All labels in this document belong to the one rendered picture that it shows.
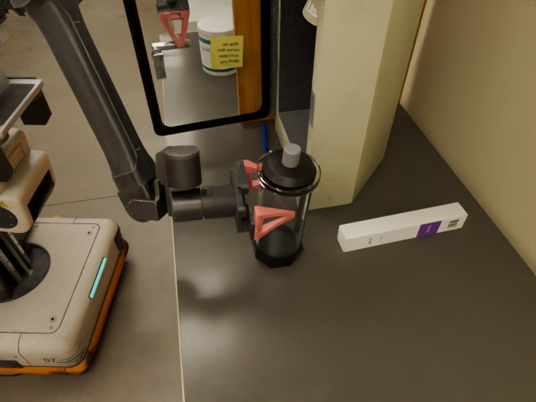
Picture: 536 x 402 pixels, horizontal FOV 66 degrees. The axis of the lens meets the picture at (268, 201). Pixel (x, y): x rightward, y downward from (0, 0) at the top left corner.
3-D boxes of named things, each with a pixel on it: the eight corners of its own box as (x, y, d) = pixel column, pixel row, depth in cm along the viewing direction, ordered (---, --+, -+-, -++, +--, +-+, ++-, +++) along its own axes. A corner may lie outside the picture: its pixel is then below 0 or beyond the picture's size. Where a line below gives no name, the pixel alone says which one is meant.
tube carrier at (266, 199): (296, 222, 89) (311, 145, 74) (309, 263, 82) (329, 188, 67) (246, 226, 87) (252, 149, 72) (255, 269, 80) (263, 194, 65)
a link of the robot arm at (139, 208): (155, 197, 78) (128, 217, 71) (147, 138, 73) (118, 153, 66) (213, 204, 75) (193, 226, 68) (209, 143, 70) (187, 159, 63)
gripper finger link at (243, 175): (282, 155, 76) (231, 159, 75) (291, 183, 72) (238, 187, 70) (279, 182, 81) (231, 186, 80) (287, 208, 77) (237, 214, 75)
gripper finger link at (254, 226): (290, 180, 72) (237, 185, 70) (300, 210, 67) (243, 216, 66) (286, 206, 77) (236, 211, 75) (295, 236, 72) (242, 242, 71)
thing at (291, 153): (306, 158, 75) (312, 128, 70) (321, 195, 69) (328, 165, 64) (256, 161, 73) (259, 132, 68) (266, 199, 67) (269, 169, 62)
